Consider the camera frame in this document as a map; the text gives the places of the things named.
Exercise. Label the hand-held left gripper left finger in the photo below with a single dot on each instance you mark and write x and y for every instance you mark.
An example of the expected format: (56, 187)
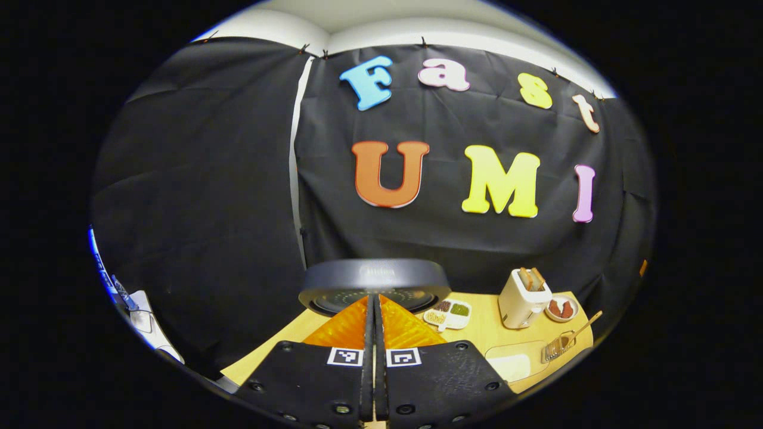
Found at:
(310, 387)

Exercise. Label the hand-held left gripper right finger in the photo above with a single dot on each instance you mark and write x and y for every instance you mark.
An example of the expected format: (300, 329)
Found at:
(441, 387)

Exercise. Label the dark grey rice cooker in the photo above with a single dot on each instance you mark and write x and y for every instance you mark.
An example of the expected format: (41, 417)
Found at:
(369, 274)

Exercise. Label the wooden spoon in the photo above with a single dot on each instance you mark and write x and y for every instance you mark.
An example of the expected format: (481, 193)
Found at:
(587, 325)

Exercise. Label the clear glass tray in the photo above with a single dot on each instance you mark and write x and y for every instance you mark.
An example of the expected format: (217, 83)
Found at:
(501, 351)

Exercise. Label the white divided dish of beans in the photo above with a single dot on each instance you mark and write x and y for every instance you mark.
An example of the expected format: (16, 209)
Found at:
(448, 314)

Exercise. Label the white toaster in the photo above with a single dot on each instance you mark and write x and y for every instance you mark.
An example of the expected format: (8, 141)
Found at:
(520, 307)

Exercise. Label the brown bread slice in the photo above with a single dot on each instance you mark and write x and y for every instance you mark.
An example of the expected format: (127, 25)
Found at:
(525, 279)
(538, 279)

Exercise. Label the small plate of red pieces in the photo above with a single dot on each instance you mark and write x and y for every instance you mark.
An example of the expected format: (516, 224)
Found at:
(561, 308)

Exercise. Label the computer monitor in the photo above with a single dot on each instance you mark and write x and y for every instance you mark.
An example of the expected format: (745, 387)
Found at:
(98, 262)

